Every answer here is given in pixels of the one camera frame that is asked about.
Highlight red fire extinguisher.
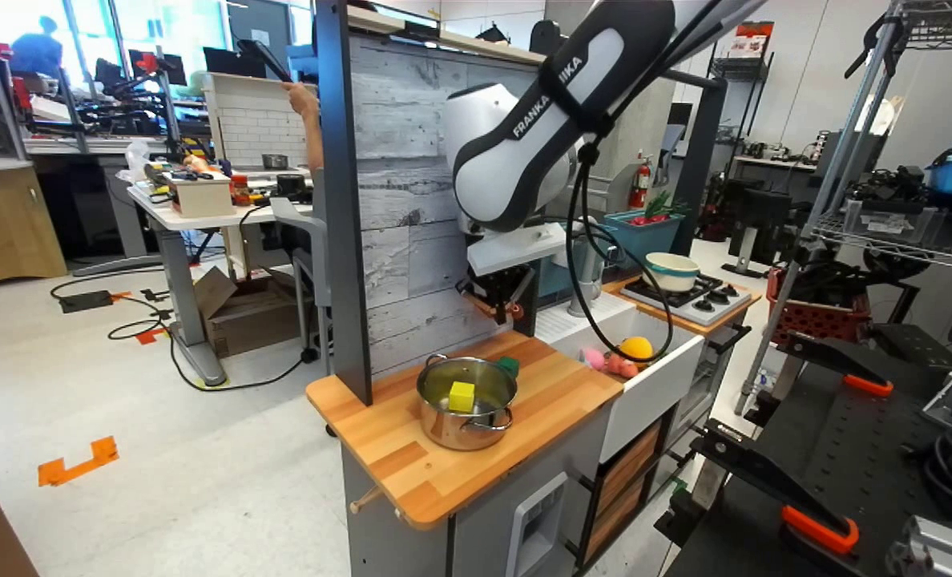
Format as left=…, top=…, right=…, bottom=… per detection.
left=627, top=156, right=658, bottom=213

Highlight black power adapter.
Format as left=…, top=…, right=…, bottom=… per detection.
left=54, top=286, right=117, bottom=314

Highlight grey toy stove top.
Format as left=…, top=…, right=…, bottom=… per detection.
left=615, top=269, right=757, bottom=331

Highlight yellow cube block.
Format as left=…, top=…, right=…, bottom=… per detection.
left=443, top=377, right=482, bottom=417

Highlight black floor cable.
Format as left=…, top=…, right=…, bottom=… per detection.
left=47, top=269, right=308, bottom=399

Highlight round yellow plush toy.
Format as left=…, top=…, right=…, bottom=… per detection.
left=615, top=333, right=658, bottom=366

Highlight orange clamp handle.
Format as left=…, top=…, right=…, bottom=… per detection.
left=779, top=502, right=866, bottom=557
left=841, top=369, right=898, bottom=403

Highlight white desk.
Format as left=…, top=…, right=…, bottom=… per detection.
left=120, top=171, right=325, bottom=391

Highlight red perforated crate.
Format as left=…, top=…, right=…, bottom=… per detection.
left=765, top=267, right=871, bottom=345

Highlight grey toy faucet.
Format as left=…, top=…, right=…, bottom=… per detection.
left=560, top=238, right=610, bottom=321

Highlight white toy sink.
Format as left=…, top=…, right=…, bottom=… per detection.
left=534, top=291, right=710, bottom=467

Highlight wooden side cabinet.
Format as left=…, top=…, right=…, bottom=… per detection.
left=0, top=156, right=70, bottom=294

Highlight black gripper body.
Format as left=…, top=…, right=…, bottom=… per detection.
left=472, top=267, right=547, bottom=314

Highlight black kitchen frame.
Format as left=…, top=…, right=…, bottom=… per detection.
left=315, top=0, right=731, bottom=409

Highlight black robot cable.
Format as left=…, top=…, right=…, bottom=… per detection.
left=563, top=137, right=681, bottom=366

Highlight white bowl teal rim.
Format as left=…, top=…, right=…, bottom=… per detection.
left=643, top=251, right=702, bottom=299

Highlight grey toy kitchen cabinet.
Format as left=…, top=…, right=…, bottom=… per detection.
left=305, top=269, right=765, bottom=577

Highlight person in blue shirt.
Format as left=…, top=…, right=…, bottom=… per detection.
left=287, top=79, right=326, bottom=172

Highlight red green toy vegetables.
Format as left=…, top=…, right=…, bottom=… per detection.
left=643, top=190, right=675, bottom=227

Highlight pink toy ball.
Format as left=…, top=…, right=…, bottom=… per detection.
left=580, top=345, right=641, bottom=381

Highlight grey tripod stand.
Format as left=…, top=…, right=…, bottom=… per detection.
left=735, top=0, right=916, bottom=421

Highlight black work table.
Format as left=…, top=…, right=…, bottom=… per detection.
left=655, top=316, right=952, bottom=577

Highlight silver metal pot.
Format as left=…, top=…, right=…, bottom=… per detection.
left=413, top=352, right=522, bottom=455

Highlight teal planter box with vegetables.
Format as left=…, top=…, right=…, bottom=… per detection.
left=601, top=210, right=687, bottom=277

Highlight wooden shelf board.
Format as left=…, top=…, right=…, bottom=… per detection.
left=344, top=4, right=547, bottom=69

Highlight brown cardboard box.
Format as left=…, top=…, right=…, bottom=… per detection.
left=194, top=267, right=300, bottom=358

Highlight grey wood-look back panel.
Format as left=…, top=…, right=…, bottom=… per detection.
left=346, top=29, right=547, bottom=381

